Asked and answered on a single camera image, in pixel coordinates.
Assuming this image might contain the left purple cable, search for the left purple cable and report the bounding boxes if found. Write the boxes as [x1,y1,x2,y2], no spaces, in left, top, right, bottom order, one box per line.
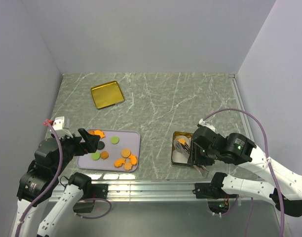
[15,120,65,237]

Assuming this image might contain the gold tin lid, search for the gold tin lid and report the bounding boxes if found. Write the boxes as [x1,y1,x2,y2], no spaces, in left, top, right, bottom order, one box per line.
[90,80,125,110]

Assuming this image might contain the green macaron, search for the green macaron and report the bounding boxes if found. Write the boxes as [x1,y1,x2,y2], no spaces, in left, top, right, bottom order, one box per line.
[91,152,101,160]
[110,136,119,144]

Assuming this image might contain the orange fish cookie right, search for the orange fish cookie right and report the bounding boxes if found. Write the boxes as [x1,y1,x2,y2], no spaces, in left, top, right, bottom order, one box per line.
[128,154,138,165]

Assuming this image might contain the round waffle cookie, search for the round waffle cookie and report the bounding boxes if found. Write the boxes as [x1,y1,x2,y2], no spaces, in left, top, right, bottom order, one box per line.
[121,149,131,158]
[178,138,186,145]

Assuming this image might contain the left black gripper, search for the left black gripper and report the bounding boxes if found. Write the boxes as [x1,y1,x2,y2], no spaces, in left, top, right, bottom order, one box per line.
[53,127,100,174]

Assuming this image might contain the lilac plastic tray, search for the lilac plastic tray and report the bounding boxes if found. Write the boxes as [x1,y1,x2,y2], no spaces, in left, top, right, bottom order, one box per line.
[76,129,141,172]

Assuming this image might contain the orange fish cookie top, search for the orange fish cookie top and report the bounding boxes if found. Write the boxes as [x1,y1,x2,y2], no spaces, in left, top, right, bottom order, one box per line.
[94,129,105,139]

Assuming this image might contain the metal tongs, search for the metal tongs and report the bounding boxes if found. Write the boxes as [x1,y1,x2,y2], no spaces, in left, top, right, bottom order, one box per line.
[182,147,209,177]

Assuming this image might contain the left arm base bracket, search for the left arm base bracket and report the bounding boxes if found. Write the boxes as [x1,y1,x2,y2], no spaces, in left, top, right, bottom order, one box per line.
[73,184,108,213]

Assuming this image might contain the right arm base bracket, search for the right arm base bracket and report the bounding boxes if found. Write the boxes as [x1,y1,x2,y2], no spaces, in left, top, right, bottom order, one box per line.
[194,182,240,215]

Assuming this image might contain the black sandwich cookie left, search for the black sandwich cookie left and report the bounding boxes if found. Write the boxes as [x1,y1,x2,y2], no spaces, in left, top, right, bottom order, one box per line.
[97,141,105,150]

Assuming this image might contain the orange fish cookie bottom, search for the orange fish cookie bottom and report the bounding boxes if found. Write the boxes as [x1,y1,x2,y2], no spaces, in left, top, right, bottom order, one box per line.
[114,158,126,168]

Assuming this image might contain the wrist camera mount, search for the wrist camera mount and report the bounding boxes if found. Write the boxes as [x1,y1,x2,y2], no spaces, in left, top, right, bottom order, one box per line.
[44,116,72,138]
[197,118,216,132]

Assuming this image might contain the aluminium rail frame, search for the aluminium rail frame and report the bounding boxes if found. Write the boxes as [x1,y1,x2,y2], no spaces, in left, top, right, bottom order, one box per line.
[51,73,280,237]

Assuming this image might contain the orange fish cookie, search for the orange fish cookie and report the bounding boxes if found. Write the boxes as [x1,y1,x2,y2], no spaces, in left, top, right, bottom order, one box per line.
[114,158,126,168]
[128,154,138,165]
[94,129,105,139]

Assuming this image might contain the black white sandwich cookie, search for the black white sandwich cookie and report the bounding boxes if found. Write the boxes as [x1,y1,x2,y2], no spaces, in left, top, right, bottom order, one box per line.
[176,143,190,154]

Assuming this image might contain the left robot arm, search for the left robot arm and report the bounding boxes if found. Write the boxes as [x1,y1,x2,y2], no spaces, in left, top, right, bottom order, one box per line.
[12,128,101,237]

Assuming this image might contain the orange leaf cookie bottom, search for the orange leaf cookie bottom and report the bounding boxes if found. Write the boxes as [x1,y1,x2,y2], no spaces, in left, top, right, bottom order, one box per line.
[123,162,133,171]

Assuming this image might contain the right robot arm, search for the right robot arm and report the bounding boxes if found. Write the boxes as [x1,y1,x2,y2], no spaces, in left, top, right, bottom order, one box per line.
[188,126,302,217]

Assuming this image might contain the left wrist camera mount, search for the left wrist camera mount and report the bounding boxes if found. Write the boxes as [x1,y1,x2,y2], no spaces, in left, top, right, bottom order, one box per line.
[44,116,72,138]

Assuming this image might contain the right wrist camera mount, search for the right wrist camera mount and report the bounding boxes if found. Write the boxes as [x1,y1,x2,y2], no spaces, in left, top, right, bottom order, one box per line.
[197,118,216,132]

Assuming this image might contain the gold cookie tin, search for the gold cookie tin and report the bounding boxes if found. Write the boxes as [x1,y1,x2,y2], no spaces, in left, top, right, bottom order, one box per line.
[171,131,192,167]

